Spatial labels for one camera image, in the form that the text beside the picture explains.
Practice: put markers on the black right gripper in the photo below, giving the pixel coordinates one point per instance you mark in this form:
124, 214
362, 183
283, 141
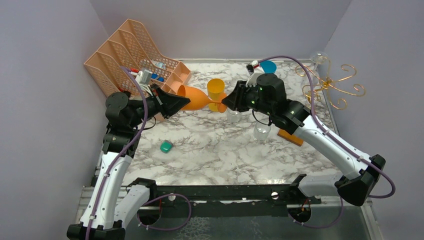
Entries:
235, 100

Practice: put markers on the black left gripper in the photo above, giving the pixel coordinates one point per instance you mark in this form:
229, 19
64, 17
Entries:
167, 104

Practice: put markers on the yellow plastic wine glass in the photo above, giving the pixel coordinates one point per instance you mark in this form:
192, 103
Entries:
215, 89

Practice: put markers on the orange plastic wine glass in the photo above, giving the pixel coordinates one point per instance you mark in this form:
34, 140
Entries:
198, 99

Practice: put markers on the clear wine glass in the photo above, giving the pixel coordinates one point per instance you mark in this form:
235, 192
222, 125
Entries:
317, 58

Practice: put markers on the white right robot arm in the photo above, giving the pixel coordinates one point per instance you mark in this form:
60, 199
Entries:
359, 172

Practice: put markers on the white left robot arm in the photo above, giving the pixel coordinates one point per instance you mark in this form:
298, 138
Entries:
106, 217

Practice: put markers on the blue plastic wine glass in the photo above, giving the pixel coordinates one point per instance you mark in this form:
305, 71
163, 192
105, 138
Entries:
268, 66

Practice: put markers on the wooden rack base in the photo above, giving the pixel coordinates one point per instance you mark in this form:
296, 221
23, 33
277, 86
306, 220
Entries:
289, 137

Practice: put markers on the clear tumbler left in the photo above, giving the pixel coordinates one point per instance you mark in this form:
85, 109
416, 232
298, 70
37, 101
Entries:
233, 116

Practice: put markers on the clear tumbler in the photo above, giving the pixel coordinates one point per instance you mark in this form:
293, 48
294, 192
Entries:
261, 132
233, 116

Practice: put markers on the blue item in organizer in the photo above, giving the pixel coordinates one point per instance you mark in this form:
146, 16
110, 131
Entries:
156, 77

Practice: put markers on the clear tumbler right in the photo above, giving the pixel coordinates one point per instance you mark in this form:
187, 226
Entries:
261, 132

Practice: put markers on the green small box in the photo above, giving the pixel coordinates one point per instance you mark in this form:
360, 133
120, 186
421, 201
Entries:
166, 146

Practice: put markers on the peach plastic file organizer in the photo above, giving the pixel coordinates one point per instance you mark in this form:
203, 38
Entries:
131, 46

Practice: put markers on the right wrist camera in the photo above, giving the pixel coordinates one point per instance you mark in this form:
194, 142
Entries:
255, 70

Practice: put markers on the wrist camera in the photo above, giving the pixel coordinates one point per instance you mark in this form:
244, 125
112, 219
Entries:
143, 78
255, 70

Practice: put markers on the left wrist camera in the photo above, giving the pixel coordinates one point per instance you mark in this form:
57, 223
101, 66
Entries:
143, 78

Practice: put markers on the gold wire glass rack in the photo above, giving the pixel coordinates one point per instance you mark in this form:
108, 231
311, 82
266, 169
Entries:
331, 84

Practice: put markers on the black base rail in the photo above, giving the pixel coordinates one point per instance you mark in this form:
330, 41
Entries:
218, 201

